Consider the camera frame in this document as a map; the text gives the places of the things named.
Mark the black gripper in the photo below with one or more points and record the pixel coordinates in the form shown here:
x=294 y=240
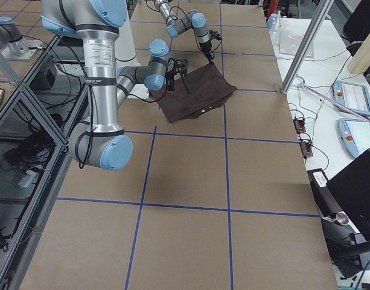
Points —
x=206 y=48
x=171 y=76

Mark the dark brown t-shirt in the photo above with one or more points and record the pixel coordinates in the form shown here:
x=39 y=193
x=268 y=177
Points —
x=203 y=90

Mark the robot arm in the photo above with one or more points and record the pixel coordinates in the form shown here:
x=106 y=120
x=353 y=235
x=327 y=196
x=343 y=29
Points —
x=99 y=140
x=192 y=20

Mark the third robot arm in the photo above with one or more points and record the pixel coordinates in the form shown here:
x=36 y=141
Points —
x=13 y=44

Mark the clear plastic tray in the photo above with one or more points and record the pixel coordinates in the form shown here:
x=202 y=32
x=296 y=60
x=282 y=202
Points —
x=286 y=40

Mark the red fire extinguisher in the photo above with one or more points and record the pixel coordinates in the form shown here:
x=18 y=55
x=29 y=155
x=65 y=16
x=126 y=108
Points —
x=272 y=7

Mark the upper relay module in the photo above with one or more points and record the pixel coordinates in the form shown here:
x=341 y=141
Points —
x=299 y=125

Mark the relay module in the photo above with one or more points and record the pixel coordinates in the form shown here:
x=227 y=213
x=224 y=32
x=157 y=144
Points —
x=299 y=125
x=306 y=149

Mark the lower relay module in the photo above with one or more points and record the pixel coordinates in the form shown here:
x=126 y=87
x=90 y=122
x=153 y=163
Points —
x=306 y=149

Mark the upper teach pendant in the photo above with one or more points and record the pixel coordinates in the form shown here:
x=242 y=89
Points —
x=352 y=96

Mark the teach pendant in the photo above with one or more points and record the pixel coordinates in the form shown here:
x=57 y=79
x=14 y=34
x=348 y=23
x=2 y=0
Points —
x=352 y=96
x=355 y=135

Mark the wooden board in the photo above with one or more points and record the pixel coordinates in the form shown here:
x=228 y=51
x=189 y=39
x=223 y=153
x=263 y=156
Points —
x=360 y=62

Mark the lower teach pendant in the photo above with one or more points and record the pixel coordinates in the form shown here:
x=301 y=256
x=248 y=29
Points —
x=355 y=135

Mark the black box with label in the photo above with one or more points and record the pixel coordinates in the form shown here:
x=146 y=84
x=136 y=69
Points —
x=321 y=193

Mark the black monitor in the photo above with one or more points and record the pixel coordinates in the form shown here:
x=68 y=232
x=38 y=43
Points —
x=351 y=190

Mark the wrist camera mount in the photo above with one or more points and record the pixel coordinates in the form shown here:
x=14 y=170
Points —
x=215 y=35
x=180 y=67

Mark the aluminium extrusion post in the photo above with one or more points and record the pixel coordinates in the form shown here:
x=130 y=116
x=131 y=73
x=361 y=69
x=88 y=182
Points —
x=309 y=36

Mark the aluminium frame table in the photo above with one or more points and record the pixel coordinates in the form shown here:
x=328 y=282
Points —
x=40 y=108

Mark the black camera stand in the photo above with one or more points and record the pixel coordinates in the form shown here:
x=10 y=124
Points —
x=349 y=251

